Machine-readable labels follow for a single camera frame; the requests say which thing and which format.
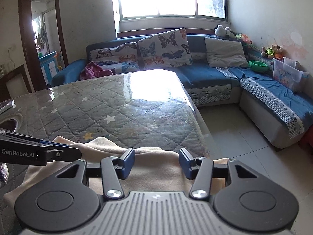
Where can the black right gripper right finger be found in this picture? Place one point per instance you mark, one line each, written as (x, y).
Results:
(200, 170)

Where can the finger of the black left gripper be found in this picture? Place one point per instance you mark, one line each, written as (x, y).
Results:
(60, 152)

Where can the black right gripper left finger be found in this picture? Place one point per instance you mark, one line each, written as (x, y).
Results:
(114, 169)

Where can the cream fleece garment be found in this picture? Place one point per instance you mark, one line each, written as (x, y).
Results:
(154, 169)

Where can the quilted star tablecloth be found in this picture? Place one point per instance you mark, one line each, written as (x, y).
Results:
(139, 109)

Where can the light blue cabinet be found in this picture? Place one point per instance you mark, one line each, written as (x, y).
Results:
(48, 64)

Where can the pink cloth on sofa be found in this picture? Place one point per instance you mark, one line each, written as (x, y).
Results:
(92, 70)

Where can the blue corner sofa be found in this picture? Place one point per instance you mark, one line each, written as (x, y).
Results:
(282, 116)

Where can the small butterfly print pillow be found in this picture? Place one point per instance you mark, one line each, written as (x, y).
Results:
(120, 59)

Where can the green plastic bowl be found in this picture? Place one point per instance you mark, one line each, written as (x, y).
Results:
(258, 66)

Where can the grey plain pillow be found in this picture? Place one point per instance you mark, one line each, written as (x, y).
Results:
(225, 53)

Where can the large butterfly print pillow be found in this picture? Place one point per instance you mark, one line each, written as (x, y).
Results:
(165, 50)

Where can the clear plastic storage box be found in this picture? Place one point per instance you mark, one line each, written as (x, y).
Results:
(289, 76)

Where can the brown green plush toys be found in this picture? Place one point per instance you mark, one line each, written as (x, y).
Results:
(275, 51)

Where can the white black plush toy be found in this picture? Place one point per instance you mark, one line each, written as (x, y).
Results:
(220, 31)

